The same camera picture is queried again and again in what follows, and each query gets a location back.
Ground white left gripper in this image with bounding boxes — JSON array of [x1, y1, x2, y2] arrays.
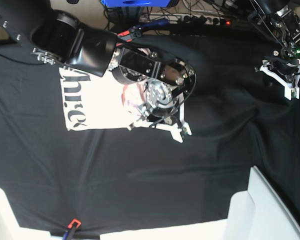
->
[[254, 58, 300, 100]]

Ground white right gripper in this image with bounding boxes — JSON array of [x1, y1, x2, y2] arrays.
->
[[127, 93, 192, 143]]

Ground pink T-shirt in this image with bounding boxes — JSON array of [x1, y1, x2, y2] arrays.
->
[[59, 68, 146, 131]]

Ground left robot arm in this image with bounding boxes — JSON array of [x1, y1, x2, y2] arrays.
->
[[248, 0, 300, 100]]

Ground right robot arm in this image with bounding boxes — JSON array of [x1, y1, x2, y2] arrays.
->
[[0, 0, 197, 143]]

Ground black table cloth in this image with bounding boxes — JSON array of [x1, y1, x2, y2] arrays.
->
[[0, 35, 300, 236]]

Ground blue box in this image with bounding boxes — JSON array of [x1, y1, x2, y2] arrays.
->
[[101, 0, 170, 8]]

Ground red clamp front edge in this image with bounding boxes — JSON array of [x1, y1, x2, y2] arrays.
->
[[62, 218, 82, 240]]

